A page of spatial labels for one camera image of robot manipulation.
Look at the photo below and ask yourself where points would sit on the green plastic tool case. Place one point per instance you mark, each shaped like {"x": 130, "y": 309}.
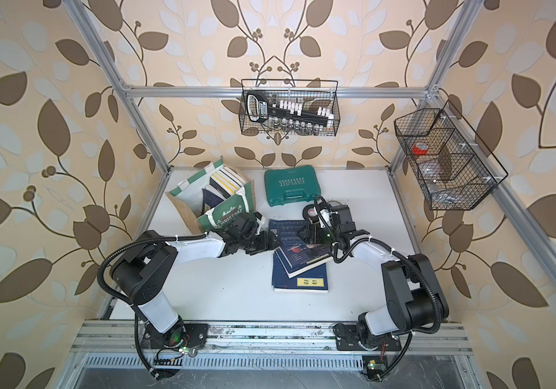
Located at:
{"x": 292, "y": 185}

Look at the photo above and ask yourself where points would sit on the navy blue book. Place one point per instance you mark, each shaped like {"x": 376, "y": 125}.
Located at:
{"x": 299, "y": 259}
{"x": 211, "y": 198}
{"x": 312, "y": 281}

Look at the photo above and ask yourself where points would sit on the side black wire basket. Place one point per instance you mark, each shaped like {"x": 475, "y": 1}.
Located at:
{"x": 460, "y": 169}

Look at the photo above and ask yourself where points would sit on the red tape roll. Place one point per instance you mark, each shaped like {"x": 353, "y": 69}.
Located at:
{"x": 420, "y": 149}

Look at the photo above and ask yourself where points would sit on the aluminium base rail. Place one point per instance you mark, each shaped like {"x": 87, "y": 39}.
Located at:
{"x": 227, "y": 345}

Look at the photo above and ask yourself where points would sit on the black socket set holder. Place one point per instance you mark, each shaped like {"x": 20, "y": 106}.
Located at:
{"x": 258, "y": 108}

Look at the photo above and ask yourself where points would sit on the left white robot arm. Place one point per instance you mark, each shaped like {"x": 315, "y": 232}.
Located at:
{"x": 136, "y": 273}

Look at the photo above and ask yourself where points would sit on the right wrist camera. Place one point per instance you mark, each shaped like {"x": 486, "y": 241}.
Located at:
{"x": 324, "y": 212}

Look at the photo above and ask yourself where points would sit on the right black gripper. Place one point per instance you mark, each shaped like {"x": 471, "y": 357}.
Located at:
{"x": 317, "y": 229}

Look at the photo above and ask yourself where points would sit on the black cover book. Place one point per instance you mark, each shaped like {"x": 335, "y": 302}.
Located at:
{"x": 223, "y": 186}

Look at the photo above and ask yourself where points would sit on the back black wire basket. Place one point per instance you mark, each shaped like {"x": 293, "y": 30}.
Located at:
{"x": 303, "y": 90}

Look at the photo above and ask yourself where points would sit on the black tape roll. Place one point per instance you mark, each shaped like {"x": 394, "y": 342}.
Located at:
{"x": 310, "y": 214}

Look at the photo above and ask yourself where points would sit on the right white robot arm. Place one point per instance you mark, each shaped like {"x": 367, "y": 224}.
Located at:
{"x": 414, "y": 300}

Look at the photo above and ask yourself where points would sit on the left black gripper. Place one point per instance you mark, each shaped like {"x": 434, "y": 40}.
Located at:
{"x": 264, "y": 244}

